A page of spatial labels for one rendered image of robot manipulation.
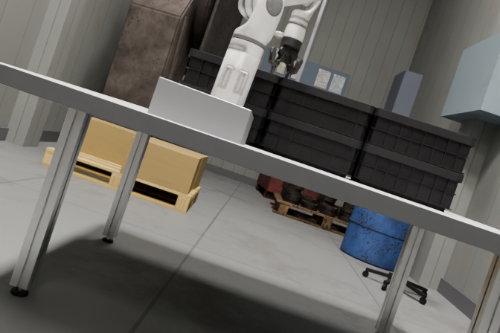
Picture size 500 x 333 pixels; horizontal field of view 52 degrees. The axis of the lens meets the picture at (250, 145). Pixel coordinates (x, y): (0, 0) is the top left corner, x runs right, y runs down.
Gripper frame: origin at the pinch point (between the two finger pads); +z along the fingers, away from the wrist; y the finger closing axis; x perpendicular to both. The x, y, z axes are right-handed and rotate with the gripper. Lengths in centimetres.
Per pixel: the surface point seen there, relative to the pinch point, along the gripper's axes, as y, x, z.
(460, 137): 28, -61, 6
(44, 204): -61, 11, 67
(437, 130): 22, -57, 6
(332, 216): 318, 309, 68
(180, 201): 77, 210, 83
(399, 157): 16, -52, 17
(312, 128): -4.4, -35.2, 16.9
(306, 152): -2.9, -34.7, 24.1
